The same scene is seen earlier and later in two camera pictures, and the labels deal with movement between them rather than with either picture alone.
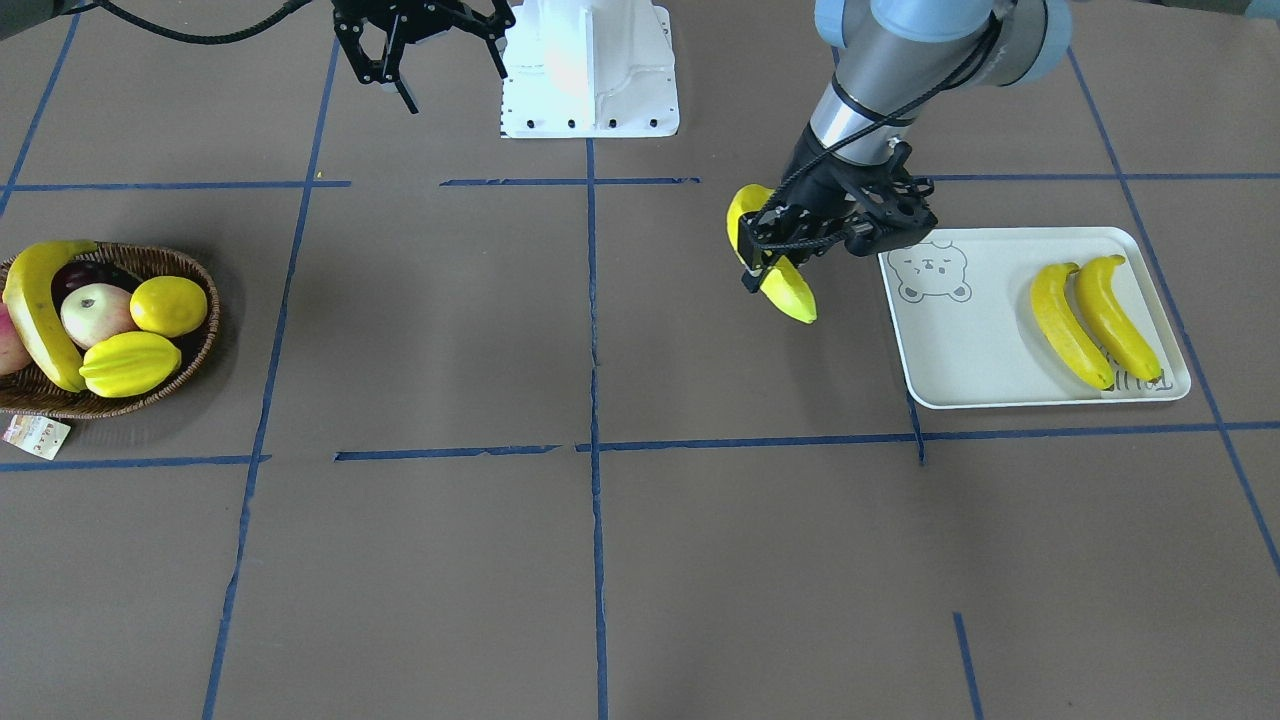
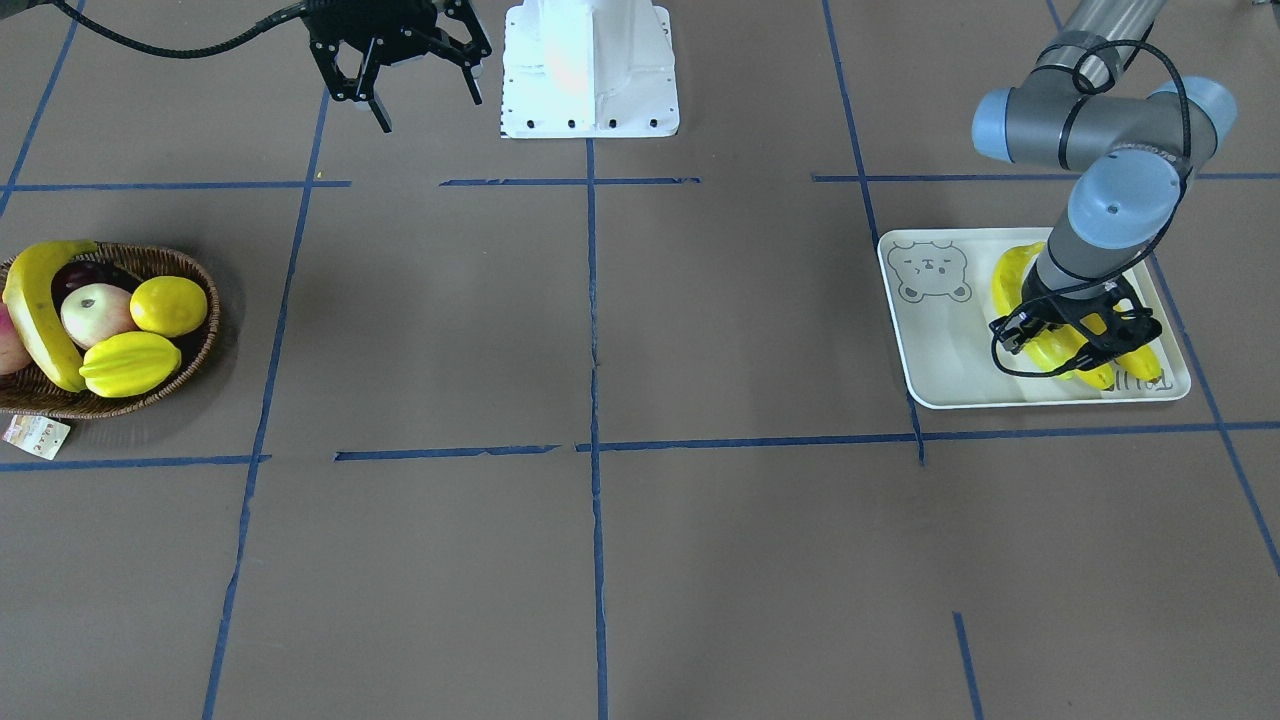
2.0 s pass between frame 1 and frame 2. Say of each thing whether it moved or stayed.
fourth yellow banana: stayed
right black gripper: moved
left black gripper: moved
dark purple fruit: stayed
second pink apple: stayed
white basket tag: stayed
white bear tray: stayed
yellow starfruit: stayed
